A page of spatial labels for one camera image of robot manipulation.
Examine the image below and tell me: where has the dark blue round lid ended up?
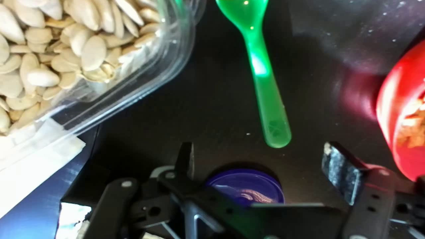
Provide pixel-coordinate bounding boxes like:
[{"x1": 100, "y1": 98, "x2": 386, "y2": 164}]
[{"x1": 204, "y1": 166, "x2": 286, "y2": 209}]

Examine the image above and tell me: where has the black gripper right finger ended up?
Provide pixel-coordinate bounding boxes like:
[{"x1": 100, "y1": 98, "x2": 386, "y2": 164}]
[{"x1": 322, "y1": 140, "x2": 425, "y2": 239}]

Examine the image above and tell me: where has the pink bowl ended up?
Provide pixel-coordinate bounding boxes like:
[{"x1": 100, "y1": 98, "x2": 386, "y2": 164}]
[{"x1": 376, "y1": 38, "x2": 425, "y2": 183}]

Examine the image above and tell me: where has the green plastic spoon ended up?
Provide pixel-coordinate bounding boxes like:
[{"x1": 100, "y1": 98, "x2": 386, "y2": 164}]
[{"x1": 216, "y1": 0, "x2": 294, "y2": 150}]

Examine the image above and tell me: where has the clear plastic seed container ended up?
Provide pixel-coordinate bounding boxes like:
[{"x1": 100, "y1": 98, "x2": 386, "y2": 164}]
[{"x1": 0, "y1": 0, "x2": 208, "y2": 147}]

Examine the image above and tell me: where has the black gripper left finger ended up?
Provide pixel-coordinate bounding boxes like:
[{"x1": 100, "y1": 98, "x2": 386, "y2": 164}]
[{"x1": 84, "y1": 140, "x2": 250, "y2": 239}]

